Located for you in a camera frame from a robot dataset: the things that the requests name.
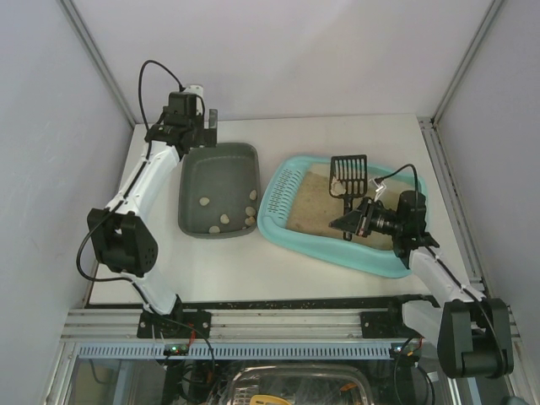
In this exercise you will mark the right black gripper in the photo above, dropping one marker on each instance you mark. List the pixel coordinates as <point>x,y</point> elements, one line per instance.
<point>363,218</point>

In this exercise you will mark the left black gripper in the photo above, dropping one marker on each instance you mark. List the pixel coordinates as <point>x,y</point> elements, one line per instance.
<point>207,136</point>

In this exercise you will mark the black litter scoop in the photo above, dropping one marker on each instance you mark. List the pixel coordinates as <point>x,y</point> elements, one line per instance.
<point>348,181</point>

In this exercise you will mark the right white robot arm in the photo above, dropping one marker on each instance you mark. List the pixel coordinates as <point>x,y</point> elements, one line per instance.
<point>471,331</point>

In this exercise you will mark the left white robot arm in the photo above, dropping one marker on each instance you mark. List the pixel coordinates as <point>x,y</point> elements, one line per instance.
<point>119,234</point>

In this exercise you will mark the beige cat litter sand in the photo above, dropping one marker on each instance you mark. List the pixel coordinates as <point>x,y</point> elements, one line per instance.
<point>313,207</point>

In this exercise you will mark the teal cat litter box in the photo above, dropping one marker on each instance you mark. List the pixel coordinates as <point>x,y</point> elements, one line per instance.
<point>273,215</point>

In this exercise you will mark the dark grey plastic bin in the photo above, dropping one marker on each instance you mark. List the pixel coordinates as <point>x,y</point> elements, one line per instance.
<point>225,175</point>

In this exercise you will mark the clear plastic tub below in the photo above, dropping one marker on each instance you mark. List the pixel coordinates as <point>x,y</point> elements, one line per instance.
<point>298,383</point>

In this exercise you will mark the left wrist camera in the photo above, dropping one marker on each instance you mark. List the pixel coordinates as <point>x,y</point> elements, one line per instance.
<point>182,104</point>

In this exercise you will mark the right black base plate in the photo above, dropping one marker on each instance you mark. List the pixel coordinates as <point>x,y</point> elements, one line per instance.
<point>381,324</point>

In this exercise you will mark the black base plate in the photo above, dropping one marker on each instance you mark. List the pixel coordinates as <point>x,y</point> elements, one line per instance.
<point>191,324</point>
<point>381,324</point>

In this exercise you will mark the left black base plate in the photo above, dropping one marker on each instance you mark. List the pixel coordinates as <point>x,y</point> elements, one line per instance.
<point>191,324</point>

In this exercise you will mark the aluminium front rail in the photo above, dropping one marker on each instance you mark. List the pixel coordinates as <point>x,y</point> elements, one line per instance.
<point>228,326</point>

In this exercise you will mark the blue slotted cable duct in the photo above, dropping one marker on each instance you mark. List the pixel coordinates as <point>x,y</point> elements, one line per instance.
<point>236,351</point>

